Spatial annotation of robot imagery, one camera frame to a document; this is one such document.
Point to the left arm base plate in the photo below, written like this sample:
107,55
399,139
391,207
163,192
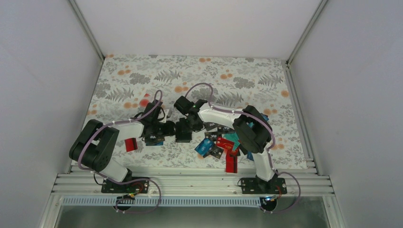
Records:
124,185

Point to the floral patterned table mat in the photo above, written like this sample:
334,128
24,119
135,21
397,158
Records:
227,81

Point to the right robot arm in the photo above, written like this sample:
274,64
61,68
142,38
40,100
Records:
253,131

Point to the black VIP card stack left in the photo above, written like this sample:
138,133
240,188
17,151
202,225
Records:
154,140

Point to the aluminium rail frame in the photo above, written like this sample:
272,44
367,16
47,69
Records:
187,187

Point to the black VIP card centre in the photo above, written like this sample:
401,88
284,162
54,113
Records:
224,129

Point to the red card at front edge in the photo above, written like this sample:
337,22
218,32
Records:
231,163

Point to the black card holder wallet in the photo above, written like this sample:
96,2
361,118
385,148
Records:
182,132

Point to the red card left side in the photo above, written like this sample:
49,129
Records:
131,144

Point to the translucent red dot card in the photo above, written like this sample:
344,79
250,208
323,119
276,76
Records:
146,99

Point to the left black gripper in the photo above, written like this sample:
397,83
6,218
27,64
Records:
169,131

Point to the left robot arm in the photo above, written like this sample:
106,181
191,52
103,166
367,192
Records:
93,148

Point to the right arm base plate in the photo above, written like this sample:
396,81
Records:
257,186

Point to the blue card lower centre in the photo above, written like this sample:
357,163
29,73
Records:
204,146

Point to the red VIP card centre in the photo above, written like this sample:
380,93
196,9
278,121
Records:
225,144

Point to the teal card centre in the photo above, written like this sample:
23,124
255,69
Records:
233,137

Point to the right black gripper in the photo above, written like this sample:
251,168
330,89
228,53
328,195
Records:
199,127

